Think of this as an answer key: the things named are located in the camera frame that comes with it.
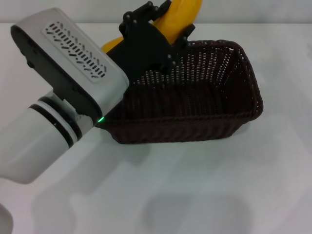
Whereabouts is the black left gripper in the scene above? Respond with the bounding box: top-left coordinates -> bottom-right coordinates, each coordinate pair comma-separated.
107,0 -> 196,83

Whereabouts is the dark brown woven basket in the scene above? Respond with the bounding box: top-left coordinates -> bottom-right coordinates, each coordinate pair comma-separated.
100,39 -> 264,145

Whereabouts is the yellow banana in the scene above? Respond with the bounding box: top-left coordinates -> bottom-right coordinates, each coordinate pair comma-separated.
101,0 -> 204,54

